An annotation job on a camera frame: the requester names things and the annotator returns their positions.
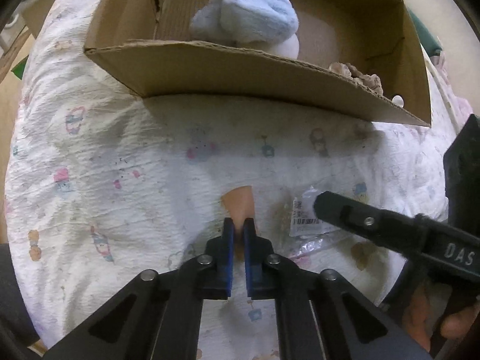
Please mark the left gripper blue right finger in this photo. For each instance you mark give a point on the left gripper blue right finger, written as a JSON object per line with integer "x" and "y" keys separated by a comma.
{"x": 249, "y": 243}

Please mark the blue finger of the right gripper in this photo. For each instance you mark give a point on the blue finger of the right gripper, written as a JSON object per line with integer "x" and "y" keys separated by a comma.
{"x": 420, "y": 238}

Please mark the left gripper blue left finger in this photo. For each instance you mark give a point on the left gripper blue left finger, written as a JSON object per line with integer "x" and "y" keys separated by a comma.
{"x": 227, "y": 238}

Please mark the clear plastic labelled packet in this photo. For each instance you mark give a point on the clear plastic labelled packet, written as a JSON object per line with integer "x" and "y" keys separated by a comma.
{"x": 306, "y": 233}

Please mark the right hand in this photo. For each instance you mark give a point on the right hand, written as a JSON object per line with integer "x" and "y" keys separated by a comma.
{"x": 424, "y": 313}

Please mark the teal cushion right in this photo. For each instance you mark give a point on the teal cushion right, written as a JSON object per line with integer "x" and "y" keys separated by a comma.
{"x": 429, "y": 42}

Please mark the white patterned bed quilt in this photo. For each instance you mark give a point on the white patterned bed quilt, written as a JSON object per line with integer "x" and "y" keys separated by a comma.
{"x": 102, "y": 185}

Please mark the light blue fluffy sock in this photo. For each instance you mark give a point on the light blue fluffy sock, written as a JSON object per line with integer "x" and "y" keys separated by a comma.
{"x": 267, "y": 25}

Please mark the brown cardboard box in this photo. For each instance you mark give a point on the brown cardboard box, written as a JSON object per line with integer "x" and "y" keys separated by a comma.
{"x": 361, "y": 58}

